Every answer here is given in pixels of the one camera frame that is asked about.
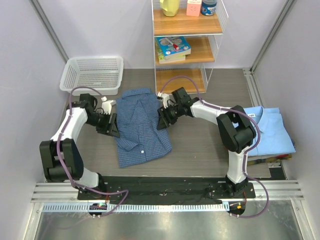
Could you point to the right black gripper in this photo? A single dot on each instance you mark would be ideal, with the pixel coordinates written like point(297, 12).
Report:
point(164, 115)

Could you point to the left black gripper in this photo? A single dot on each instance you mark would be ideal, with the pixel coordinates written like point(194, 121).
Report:
point(112, 128)

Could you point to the dark blue checkered shirt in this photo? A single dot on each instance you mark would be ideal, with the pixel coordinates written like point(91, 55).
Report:
point(137, 119)

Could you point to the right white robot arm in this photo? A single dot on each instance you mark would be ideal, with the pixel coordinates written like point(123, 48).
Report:
point(235, 129)

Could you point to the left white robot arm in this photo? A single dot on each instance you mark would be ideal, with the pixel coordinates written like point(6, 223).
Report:
point(61, 159)

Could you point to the folded shirts pile underneath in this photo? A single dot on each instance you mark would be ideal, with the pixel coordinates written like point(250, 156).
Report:
point(255, 160)

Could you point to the white plastic laundry basket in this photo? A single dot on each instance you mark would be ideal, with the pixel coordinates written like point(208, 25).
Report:
point(102, 73)

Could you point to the green book underneath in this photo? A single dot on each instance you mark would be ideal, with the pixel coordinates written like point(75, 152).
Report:
point(161, 57)

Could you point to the blue children's book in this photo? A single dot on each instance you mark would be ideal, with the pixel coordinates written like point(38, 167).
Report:
point(169, 51)

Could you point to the red white marker pen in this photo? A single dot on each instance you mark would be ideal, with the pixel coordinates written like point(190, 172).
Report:
point(176, 47)

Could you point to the folded light blue shirt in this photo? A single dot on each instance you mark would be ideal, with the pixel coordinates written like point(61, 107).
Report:
point(274, 138)

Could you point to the yellow plastic jug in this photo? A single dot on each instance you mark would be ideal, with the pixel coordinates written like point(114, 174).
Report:
point(169, 7)

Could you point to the pink carton box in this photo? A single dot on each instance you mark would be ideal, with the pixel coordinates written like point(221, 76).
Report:
point(193, 8)

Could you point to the blue labelled can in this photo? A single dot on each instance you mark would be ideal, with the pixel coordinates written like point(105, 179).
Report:
point(208, 7)

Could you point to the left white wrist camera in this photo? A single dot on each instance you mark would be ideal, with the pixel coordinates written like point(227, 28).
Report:
point(107, 105)

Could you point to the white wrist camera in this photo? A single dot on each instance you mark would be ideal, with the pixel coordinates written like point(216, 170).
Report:
point(107, 105)
point(163, 98)

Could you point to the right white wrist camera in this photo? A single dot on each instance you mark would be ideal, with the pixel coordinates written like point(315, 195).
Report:
point(163, 98)

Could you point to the black mounting base plate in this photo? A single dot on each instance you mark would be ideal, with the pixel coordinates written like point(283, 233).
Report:
point(176, 190)

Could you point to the white wire wooden shelf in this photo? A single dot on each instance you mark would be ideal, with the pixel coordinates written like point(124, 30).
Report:
point(186, 35)

